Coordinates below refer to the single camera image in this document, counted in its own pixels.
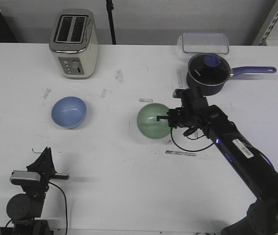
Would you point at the blue plastic bowl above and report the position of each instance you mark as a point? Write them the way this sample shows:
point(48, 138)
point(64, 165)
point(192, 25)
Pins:
point(69, 112)

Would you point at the dark blue saucepan with lid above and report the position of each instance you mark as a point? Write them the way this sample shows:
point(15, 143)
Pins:
point(210, 72)

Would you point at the metal shelving upright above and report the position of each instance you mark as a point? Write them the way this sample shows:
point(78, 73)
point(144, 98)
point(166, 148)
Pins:
point(271, 22)

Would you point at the green plastic bowl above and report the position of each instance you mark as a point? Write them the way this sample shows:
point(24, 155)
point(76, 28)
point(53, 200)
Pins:
point(147, 121)

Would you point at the clear plastic food container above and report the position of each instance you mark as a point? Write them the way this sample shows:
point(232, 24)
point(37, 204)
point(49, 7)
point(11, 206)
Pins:
point(203, 42)

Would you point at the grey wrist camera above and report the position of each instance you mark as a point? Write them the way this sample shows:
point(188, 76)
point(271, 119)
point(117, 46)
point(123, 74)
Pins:
point(23, 177)

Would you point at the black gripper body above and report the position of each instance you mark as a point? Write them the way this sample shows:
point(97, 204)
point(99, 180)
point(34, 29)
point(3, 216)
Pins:
point(177, 117)
point(43, 175)

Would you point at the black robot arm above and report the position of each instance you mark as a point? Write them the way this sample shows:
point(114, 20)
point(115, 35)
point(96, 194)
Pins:
point(121, 180)
point(25, 209)

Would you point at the black tripod pole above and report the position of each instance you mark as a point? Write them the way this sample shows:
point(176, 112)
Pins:
point(110, 7)

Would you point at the cream two-slot toaster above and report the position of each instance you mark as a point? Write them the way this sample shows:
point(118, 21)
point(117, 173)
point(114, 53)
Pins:
point(74, 43)

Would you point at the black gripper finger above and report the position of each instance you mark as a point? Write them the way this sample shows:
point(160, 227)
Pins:
point(40, 161)
point(50, 160)
point(162, 118)

